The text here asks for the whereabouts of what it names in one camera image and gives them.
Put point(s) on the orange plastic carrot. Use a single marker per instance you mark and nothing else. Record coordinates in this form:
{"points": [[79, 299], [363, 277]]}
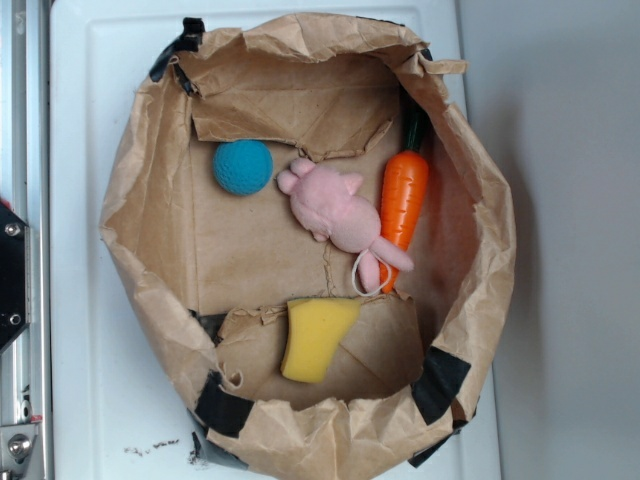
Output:
{"points": [[405, 183]]}

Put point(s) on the black mounting plate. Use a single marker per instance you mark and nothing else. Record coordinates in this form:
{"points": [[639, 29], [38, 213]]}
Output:
{"points": [[14, 276]]}

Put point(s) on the pink plush pig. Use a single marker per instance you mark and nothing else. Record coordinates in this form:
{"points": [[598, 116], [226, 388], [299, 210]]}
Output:
{"points": [[326, 203]]}

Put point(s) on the blue foam ball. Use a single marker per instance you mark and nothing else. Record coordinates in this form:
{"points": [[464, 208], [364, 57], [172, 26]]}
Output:
{"points": [[242, 167]]}

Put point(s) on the yellow green sponge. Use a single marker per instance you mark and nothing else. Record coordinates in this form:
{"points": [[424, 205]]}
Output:
{"points": [[316, 326]]}

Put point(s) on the white plastic tray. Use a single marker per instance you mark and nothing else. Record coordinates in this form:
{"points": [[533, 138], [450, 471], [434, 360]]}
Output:
{"points": [[115, 413]]}

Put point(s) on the aluminium frame rail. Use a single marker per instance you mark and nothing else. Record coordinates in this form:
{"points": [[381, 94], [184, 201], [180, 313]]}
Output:
{"points": [[26, 405]]}

